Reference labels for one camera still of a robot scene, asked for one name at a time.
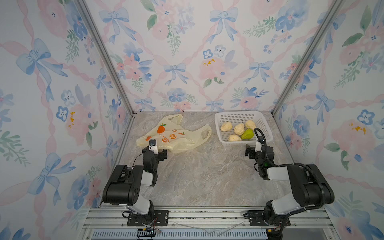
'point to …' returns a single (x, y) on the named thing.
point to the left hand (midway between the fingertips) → (157, 145)
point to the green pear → (248, 134)
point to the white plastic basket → (235, 117)
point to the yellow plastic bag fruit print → (173, 137)
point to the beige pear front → (234, 137)
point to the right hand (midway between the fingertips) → (255, 144)
